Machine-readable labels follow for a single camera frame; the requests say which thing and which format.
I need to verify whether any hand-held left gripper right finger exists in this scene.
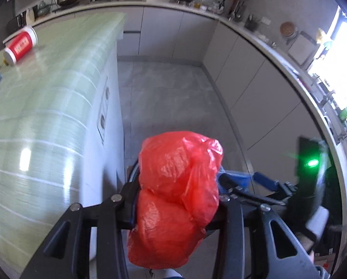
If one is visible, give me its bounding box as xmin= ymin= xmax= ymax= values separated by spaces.
xmin=204 ymin=195 xmax=322 ymax=279

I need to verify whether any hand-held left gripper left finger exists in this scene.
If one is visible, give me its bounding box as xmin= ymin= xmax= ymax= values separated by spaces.
xmin=19 ymin=180 xmax=140 ymax=279

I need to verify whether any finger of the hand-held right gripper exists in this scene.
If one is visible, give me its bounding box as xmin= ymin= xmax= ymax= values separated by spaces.
xmin=217 ymin=171 xmax=284 ymax=206
xmin=253 ymin=172 xmax=297 ymax=199

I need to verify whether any red plastic bag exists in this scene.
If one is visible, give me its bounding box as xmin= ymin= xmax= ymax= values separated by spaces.
xmin=127 ymin=131 xmax=224 ymax=269

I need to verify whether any red and white paper cup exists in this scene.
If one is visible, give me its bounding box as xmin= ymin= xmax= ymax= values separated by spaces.
xmin=3 ymin=26 xmax=39 ymax=66

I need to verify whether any person's right hand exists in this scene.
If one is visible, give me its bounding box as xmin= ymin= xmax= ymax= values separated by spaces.
xmin=298 ymin=230 xmax=318 ymax=255

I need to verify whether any island socket panel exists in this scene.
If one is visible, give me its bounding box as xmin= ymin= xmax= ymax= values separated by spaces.
xmin=97 ymin=75 xmax=109 ymax=146

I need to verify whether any grey kitchen counter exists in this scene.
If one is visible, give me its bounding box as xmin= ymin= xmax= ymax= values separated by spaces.
xmin=3 ymin=0 xmax=347 ymax=186

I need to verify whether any pale cutting board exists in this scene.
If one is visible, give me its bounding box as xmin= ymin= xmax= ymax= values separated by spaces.
xmin=288 ymin=33 xmax=316 ymax=65

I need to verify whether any round wicker trivet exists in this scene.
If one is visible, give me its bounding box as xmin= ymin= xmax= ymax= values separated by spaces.
xmin=279 ymin=21 xmax=298 ymax=38

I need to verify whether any black utensil holder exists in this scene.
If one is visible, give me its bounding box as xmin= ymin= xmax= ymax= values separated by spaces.
xmin=245 ymin=14 xmax=260 ymax=31

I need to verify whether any white jar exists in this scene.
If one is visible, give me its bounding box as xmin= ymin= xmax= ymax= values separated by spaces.
xmin=25 ymin=7 xmax=36 ymax=26

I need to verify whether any black toaster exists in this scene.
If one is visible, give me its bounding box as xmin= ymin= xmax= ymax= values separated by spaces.
xmin=6 ymin=13 xmax=28 ymax=34

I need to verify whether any green teapot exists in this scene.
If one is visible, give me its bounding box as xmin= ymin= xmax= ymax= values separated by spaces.
xmin=35 ymin=1 xmax=51 ymax=17

